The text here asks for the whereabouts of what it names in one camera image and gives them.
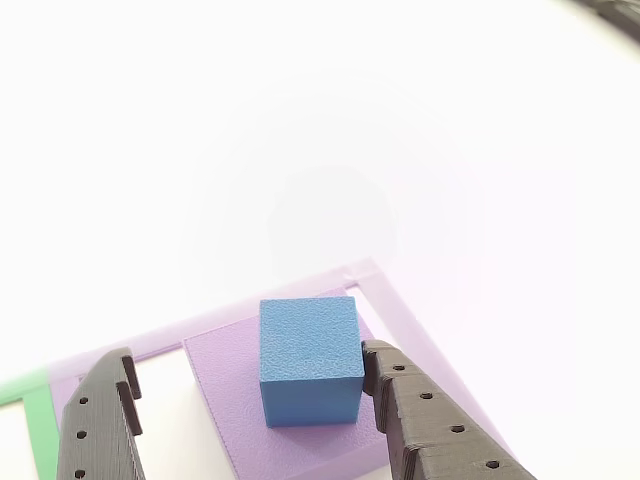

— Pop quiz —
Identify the large purple cube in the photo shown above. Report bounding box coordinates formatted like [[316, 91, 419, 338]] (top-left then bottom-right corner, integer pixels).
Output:
[[183, 285, 391, 480]]

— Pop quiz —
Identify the small blue cube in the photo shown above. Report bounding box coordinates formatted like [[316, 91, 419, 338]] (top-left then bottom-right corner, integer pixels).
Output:
[[258, 295, 365, 429]]

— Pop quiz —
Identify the green tape square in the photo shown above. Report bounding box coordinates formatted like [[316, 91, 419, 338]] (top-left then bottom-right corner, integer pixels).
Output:
[[0, 367, 62, 480]]

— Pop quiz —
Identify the purple tape square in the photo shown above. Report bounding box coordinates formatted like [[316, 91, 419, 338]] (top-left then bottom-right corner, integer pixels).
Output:
[[47, 257, 521, 464]]

